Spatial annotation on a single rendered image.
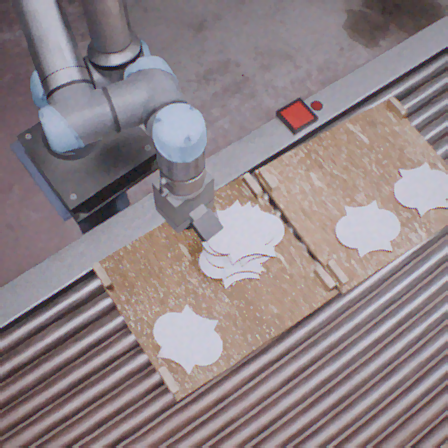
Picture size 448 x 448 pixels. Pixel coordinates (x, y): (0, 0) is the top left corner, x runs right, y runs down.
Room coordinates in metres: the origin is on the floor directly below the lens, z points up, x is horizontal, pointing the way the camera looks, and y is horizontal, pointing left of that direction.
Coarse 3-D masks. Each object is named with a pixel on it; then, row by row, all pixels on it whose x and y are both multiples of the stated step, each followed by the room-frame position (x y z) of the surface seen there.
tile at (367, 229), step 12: (372, 204) 0.63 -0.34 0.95; (348, 216) 0.60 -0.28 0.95; (360, 216) 0.60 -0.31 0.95; (372, 216) 0.60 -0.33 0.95; (384, 216) 0.60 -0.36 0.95; (336, 228) 0.57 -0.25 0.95; (348, 228) 0.57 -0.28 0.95; (360, 228) 0.57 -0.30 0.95; (372, 228) 0.57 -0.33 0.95; (384, 228) 0.57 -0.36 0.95; (396, 228) 0.57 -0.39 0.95; (348, 240) 0.54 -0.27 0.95; (360, 240) 0.54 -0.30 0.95; (372, 240) 0.54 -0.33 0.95; (384, 240) 0.54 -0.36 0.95; (360, 252) 0.51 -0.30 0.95
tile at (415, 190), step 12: (420, 168) 0.72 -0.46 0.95; (408, 180) 0.69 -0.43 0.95; (420, 180) 0.69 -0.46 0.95; (432, 180) 0.69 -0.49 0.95; (444, 180) 0.69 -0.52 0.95; (396, 192) 0.66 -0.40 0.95; (408, 192) 0.66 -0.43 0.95; (420, 192) 0.66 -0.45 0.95; (432, 192) 0.66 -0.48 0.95; (444, 192) 0.66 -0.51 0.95; (408, 204) 0.63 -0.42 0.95; (420, 204) 0.63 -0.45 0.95; (432, 204) 0.63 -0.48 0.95; (444, 204) 0.63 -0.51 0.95; (420, 216) 0.60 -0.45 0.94
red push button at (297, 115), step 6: (288, 108) 0.90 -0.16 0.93; (294, 108) 0.90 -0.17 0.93; (300, 108) 0.90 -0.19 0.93; (282, 114) 0.88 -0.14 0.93; (288, 114) 0.88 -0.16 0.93; (294, 114) 0.88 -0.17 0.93; (300, 114) 0.88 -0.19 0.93; (306, 114) 0.88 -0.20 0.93; (288, 120) 0.86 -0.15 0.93; (294, 120) 0.86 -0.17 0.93; (300, 120) 0.86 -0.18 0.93; (306, 120) 0.86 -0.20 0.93; (294, 126) 0.84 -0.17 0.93
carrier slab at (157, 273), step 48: (240, 192) 0.66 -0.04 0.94; (144, 240) 0.54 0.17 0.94; (192, 240) 0.54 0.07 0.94; (288, 240) 0.54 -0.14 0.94; (144, 288) 0.43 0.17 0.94; (192, 288) 0.43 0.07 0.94; (240, 288) 0.43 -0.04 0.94; (288, 288) 0.43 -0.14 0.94; (144, 336) 0.32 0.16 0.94; (240, 336) 0.32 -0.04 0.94; (192, 384) 0.22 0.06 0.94
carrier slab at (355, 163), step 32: (352, 128) 0.84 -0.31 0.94; (384, 128) 0.84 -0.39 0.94; (288, 160) 0.74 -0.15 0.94; (320, 160) 0.75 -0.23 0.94; (352, 160) 0.75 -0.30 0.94; (384, 160) 0.75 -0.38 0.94; (416, 160) 0.75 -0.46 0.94; (288, 192) 0.66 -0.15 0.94; (320, 192) 0.66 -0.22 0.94; (352, 192) 0.66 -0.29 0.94; (384, 192) 0.66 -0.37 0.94; (320, 224) 0.58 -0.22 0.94; (416, 224) 0.58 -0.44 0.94; (320, 256) 0.50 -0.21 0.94; (352, 256) 0.50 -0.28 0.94; (384, 256) 0.50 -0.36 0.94; (352, 288) 0.43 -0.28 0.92
